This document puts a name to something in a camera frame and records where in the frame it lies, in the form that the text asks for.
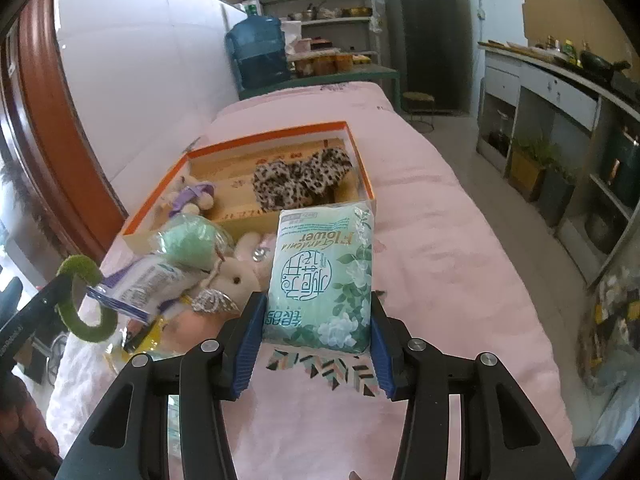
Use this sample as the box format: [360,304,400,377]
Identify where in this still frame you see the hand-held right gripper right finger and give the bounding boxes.
[370,292,576,480]

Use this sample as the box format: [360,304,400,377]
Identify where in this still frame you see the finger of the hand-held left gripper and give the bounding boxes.
[22,275,76,328]

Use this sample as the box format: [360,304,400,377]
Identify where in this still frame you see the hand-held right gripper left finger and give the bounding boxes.
[55,292,268,480]

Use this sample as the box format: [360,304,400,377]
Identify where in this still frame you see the green ring hair tie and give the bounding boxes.
[56,256,118,343]

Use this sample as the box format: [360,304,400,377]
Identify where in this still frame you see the beige plush rabbit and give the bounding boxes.
[192,232,276,316]

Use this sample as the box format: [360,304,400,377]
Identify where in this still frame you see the green tissue pack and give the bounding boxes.
[262,205,376,353]

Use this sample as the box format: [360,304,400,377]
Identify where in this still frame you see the white blue wipes packet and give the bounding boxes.
[87,255,188,323]

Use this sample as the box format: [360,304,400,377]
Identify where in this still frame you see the orange cardboard box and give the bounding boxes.
[120,121,376,256]

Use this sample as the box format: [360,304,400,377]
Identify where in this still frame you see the pink round plush toy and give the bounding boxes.
[165,310,226,356]

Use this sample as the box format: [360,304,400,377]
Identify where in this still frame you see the person's dark red clothing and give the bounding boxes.
[0,377,61,471]

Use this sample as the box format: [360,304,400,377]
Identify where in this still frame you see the mint green fluffy scrunchie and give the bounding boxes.
[150,212,231,268]

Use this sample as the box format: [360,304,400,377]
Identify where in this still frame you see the brown wooden headboard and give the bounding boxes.
[0,0,126,271]

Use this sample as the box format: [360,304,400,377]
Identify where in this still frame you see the purple hat plush toy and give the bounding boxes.
[167,177,216,216]

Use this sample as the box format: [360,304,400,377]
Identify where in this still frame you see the leopard print scrunchie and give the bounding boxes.
[252,147,353,211]

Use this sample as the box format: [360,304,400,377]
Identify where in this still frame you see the dark planter box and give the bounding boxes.
[540,170,576,227]

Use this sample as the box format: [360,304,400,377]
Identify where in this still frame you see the potted green plant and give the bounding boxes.
[510,135,547,202]

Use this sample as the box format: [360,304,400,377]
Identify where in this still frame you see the round stool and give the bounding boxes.
[402,92,438,133]

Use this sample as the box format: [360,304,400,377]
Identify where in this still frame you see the green table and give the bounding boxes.
[237,65,401,101]

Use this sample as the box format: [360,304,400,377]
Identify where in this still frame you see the blue water jug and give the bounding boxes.
[225,15,291,91]

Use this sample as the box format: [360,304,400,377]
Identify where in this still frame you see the grey kitchen counter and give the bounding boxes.
[477,40,640,286]

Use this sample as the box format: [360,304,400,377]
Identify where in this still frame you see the dark grey fridge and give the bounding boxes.
[382,0,458,111]

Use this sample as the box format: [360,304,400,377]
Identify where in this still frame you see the condiment bottles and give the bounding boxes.
[542,35,581,61]

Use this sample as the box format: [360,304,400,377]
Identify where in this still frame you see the black wok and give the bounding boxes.
[580,50,631,83]

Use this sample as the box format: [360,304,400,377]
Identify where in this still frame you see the cardboard wall panels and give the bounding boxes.
[522,0,626,61]

